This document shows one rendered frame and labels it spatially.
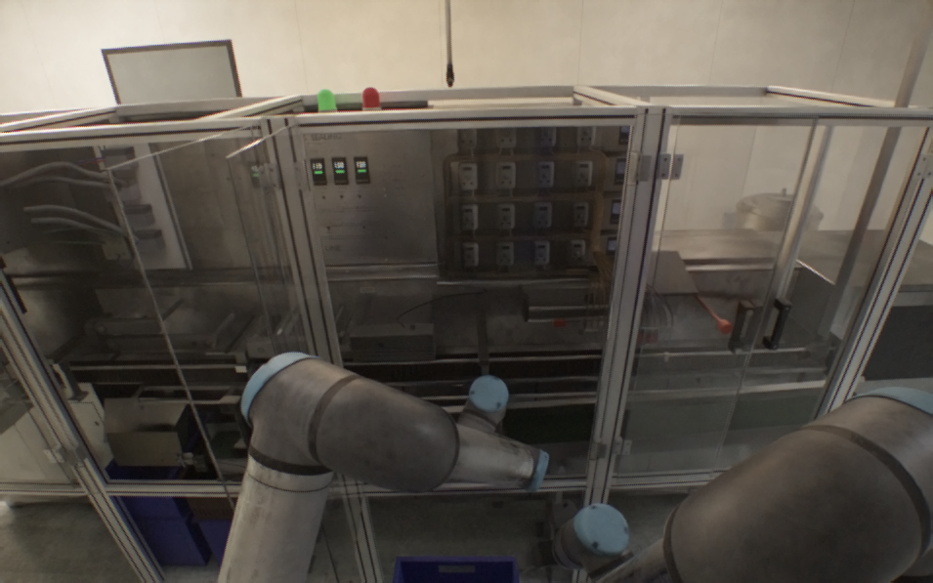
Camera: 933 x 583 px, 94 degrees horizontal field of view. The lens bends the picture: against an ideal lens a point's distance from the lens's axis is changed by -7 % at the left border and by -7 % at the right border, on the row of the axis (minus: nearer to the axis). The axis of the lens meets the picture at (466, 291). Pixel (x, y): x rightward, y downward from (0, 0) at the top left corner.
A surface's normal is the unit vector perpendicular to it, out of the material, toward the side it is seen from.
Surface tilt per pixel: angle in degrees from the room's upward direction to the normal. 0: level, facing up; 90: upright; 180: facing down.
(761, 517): 47
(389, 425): 42
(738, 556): 61
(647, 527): 0
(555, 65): 90
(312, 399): 32
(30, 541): 0
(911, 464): 25
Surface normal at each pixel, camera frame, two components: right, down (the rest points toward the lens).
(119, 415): 0.00, -0.11
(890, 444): 0.01, -0.85
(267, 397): -0.41, -0.25
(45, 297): 0.01, 0.46
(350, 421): 0.02, -0.39
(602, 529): 0.11, -0.70
